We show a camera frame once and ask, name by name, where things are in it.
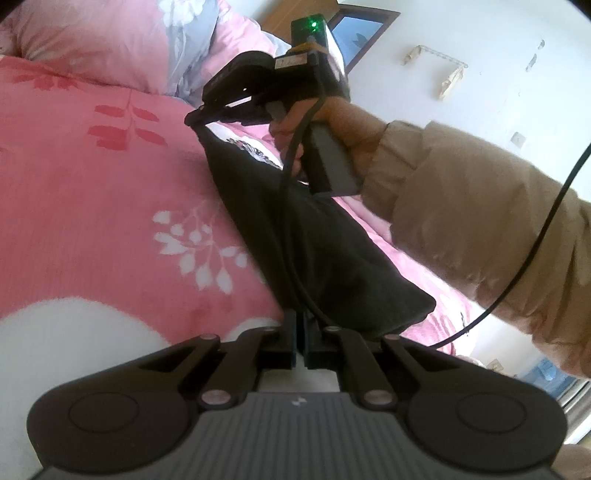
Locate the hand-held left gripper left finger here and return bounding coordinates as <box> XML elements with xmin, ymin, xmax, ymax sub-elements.
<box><xmin>139</xmin><ymin>310</ymin><xmax>297</xmax><ymax>410</ymax></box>

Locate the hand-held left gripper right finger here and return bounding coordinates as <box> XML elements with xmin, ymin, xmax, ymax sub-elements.
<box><xmin>302</xmin><ymin>313</ymin><xmax>463</xmax><ymax>410</ymax></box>

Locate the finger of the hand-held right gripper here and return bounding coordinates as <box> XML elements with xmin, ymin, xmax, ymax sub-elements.
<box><xmin>210</xmin><ymin>107</ymin><xmax>269</xmax><ymax>126</ymax></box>
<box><xmin>184</xmin><ymin>96</ymin><xmax>254</xmax><ymax>127</ymax></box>

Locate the black t-shirt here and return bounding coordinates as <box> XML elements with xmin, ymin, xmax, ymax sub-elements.
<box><xmin>196</xmin><ymin>124</ymin><xmax>437</xmax><ymax>341</ymax></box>

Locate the person's right hand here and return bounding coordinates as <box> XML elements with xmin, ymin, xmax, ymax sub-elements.
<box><xmin>268</xmin><ymin>97</ymin><xmax>389</xmax><ymax>179</ymax></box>

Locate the wooden door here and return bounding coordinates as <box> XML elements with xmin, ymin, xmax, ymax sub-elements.
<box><xmin>262</xmin><ymin>0</ymin><xmax>402</xmax><ymax>75</ymax></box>

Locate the pink grey floral quilt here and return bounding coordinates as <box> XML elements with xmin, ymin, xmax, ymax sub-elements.
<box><xmin>0</xmin><ymin>0</ymin><xmax>293</xmax><ymax>100</ymax></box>

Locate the black cable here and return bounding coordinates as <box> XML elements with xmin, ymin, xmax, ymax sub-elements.
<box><xmin>278</xmin><ymin>96</ymin><xmax>591</xmax><ymax>352</ymax></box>

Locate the wall hook rack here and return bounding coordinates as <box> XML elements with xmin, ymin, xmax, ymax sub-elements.
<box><xmin>405</xmin><ymin>44</ymin><xmax>468</xmax><ymax>71</ymax></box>

